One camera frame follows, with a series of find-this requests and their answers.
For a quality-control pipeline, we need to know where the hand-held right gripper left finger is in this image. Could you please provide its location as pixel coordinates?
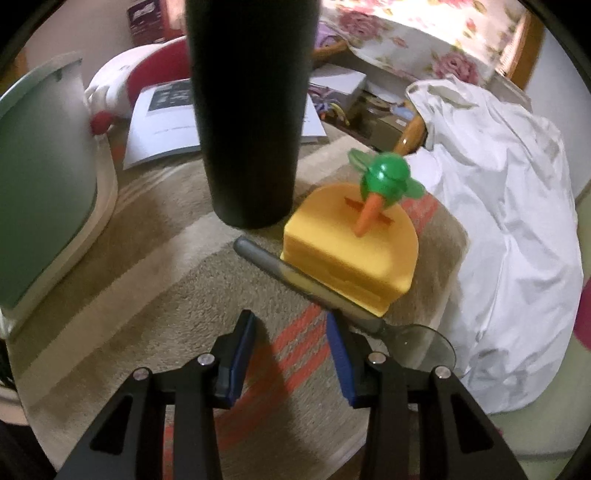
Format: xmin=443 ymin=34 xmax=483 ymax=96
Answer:
xmin=55 ymin=309 xmax=259 ymax=480

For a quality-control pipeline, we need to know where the pale green container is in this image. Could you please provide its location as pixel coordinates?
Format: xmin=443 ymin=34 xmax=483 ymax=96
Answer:
xmin=0 ymin=52 xmax=120 ymax=342

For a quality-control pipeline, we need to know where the black tumbler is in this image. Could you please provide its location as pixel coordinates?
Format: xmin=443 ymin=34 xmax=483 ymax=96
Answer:
xmin=185 ymin=0 xmax=321 ymax=229

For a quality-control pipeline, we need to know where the printed paper booklet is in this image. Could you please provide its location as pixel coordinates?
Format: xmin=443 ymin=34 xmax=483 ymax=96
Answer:
xmin=122 ymin=78 xmax=328 ymax=171

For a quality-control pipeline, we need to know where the floral rose bedcover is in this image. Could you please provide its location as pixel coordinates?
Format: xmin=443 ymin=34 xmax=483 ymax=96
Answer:
xmin=318 ymin=0 xmax=529 ymax=86

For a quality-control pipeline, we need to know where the toy carrot with green top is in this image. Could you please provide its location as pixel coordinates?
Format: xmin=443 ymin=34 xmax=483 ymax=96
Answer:
xmin=347 ymin=148 xmax=424 ymax=237

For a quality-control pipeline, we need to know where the white crumpled cloth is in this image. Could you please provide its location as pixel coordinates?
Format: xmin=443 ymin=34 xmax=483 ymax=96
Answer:
xmin=405 ymin=76 xmax=583 ymax=414

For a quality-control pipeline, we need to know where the beige striped rug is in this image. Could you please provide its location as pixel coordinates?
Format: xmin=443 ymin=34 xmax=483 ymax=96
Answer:
xmin=9 ymin=134 xmax=469 ymax=480

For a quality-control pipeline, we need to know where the purple blanket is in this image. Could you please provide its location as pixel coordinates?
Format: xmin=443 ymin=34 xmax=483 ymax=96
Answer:
xmin=315 ymin=23 xmax=339 ymax=48

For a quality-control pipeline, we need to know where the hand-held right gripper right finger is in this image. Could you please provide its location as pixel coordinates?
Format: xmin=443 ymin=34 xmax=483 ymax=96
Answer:
xmin=325 ymin=313 xmax=529 ymax=480

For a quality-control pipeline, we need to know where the wooden chair leg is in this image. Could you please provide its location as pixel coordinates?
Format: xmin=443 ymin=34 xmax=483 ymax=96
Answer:
xmin=392 ymin=113 xmax=426 ymax=155

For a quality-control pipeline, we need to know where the yellow toy box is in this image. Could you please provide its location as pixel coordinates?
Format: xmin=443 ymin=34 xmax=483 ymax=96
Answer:
xmin=280 ymin=181 xmax=420 ymax=318

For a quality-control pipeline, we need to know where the white cardboard box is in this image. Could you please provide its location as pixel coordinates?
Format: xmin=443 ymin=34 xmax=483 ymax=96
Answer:
xmin=308 ymin=69 xmax=368 ymax=109

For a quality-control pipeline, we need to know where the wooden bed frame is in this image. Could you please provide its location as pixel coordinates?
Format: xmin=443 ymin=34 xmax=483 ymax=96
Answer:
xmin=499 ymin=14 xmax=546 ymax=90

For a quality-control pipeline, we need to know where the dark red cardboard box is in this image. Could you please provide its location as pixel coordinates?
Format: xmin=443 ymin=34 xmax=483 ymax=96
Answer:
xmin=127 ymin=0 xmax=185 ymax=46

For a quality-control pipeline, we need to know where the brown cardboard box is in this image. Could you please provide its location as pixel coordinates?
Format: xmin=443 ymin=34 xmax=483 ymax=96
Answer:
xmin=346 ymin=92 xmax=416 ymax=148

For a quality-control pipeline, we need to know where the white and red plush toy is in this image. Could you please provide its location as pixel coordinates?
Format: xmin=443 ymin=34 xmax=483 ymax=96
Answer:
xmin=84 ymin=36 xmax=192 ymax=137

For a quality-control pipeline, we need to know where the bundle of coloured cables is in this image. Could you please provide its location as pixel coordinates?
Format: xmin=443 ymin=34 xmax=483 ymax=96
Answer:
xmin=314 ymin=88 xmax=348 ymax=124

